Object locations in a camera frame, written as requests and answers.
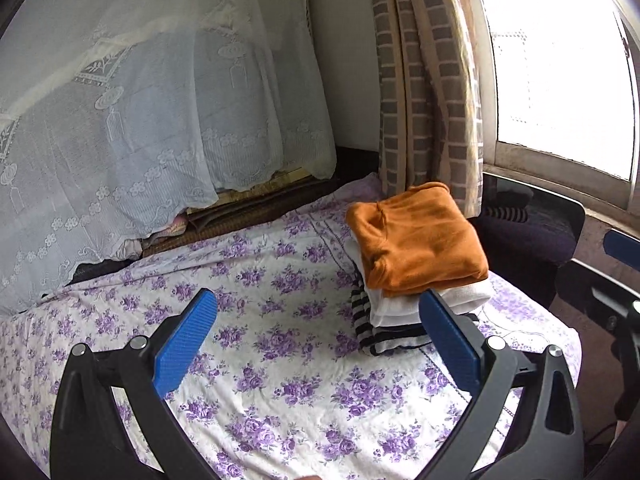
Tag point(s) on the purple floral bedsheet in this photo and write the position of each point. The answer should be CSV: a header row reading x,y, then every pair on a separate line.
x,y
280,310

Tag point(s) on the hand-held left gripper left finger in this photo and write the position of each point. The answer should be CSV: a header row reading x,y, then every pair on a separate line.
x,y
185,340

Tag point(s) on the white lace cover cloth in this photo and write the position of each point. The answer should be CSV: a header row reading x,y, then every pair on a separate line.
x,y
150,110

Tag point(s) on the black chair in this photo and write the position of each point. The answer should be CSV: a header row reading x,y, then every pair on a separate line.
x,y
525,255

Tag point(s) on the orange knit cardigan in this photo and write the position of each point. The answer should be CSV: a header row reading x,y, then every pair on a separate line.
x,y
420,240

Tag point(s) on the dark cloth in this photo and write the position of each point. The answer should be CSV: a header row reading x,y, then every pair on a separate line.
x,y
100,271

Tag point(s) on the brown woven mat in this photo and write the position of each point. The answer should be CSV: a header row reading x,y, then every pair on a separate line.
x,y
240,210

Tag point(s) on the window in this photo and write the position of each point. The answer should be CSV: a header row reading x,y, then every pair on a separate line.
x,y
550,60

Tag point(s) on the black white striped garment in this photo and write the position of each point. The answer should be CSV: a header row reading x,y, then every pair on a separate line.
x,y
390,340

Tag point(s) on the brick pattern curtain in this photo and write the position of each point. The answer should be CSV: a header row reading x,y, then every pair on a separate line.
x,y
425,85

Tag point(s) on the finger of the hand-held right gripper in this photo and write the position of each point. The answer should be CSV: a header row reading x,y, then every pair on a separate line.
x,y
600,290
622,249

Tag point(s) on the pinkish folded blanket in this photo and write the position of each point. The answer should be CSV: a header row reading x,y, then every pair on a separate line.
x,y
170,230

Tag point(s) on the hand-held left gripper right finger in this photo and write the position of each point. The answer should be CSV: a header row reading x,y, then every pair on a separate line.
x,y
447,340

